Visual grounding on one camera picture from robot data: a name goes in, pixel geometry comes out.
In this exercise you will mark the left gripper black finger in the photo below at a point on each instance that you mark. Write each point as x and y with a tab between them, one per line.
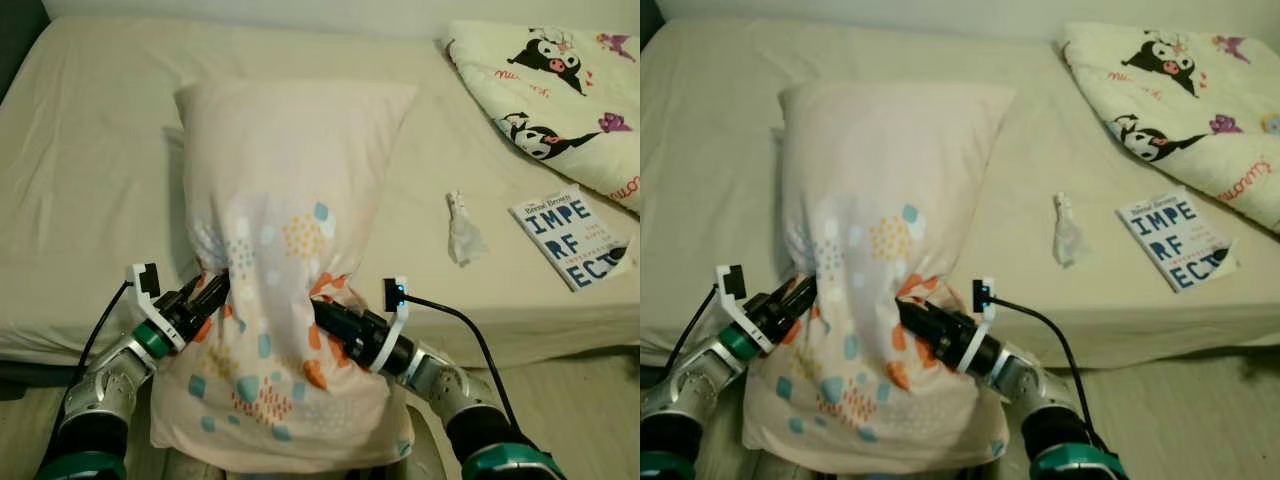
216	292
802	292

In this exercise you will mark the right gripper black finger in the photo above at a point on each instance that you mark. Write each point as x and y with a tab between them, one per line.
908	311
322	310

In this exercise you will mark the pink patterned pillow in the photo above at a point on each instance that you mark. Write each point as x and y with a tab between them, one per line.
890	180
290	180

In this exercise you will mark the white book with blue letters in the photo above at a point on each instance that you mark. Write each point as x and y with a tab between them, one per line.
560	235
1165	235

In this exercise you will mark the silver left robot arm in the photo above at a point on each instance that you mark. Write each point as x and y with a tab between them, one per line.
100	385
690	395

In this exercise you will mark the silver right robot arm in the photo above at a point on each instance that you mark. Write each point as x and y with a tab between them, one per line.
450	385
1040	390

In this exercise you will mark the beige sheeted bed mattress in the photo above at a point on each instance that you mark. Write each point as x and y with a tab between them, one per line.
720	180
90	180

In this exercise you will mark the cream cartoon print quilt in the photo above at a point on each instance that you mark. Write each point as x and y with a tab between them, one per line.
1180	110
560	110

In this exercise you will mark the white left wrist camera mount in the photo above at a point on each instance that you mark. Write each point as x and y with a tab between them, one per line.
158	322
745	322

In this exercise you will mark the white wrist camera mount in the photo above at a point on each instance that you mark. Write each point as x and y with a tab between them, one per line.
158	322
398	322
985	322
745	322

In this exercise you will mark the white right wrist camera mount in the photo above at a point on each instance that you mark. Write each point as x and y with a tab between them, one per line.
985	322
398	322

